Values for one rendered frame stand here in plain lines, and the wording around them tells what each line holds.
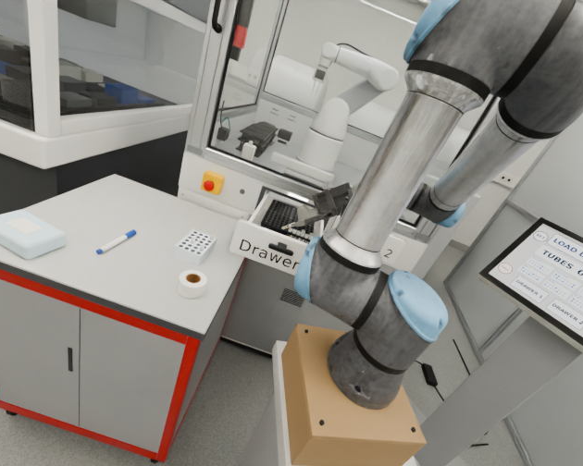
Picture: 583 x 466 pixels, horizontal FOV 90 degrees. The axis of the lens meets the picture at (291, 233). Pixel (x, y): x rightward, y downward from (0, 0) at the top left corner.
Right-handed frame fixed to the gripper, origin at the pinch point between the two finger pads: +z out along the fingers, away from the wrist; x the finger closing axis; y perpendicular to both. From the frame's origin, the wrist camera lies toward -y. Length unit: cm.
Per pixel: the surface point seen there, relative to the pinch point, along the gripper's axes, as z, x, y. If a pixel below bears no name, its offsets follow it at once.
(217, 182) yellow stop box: 26.3, -12.4, 24.3
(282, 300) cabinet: 28, -34, -34
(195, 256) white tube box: 27.6, 16.3, 2.4
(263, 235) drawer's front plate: 7.4, 11.4, 1.4
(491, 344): -72, -136, -142
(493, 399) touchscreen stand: -43, -21, -88
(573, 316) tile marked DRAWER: -68, -8, -54
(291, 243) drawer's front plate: 0.6, 9.9, -3.8
